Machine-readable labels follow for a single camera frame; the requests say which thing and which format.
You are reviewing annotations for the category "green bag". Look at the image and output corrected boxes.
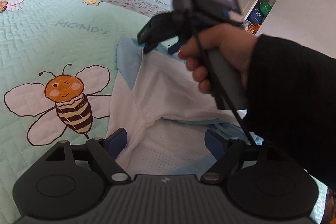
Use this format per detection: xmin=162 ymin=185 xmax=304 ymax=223
xmin=259 ymin=2 xmax=272 ymax=14

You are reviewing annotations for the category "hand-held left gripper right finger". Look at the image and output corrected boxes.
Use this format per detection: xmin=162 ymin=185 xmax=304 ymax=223
xmin=201 ymin=129 xmax=285 ymax=184

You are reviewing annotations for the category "white and blue mesh shirt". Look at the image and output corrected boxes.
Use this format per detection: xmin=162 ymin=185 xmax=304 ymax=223
xmin=108 ymin=36 xmax=263 ymax=180

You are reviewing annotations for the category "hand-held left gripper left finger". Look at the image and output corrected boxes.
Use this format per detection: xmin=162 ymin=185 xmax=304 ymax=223
xmin=46 ymin=128 xmax=131 ymax=184

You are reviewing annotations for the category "person's right hand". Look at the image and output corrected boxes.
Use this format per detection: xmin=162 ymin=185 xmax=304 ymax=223
xmin=178 ymin=23 xmax=259 ymax=94

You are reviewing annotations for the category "blue bag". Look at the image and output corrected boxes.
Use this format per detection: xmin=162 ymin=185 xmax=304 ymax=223
xmin=248 ymin=10 xmax=264 ymax=24

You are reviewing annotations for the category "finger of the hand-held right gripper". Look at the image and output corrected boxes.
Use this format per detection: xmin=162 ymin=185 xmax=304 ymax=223
xmin=138 ymin=12 xmax=189 ymax=44
xmin=143 ymin=42 xmax=158 ymax=54

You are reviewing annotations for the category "green bee-print quilt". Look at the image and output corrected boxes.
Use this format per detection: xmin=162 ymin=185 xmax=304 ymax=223
xmin=0 ymin=0 xmax=328 ymax=224

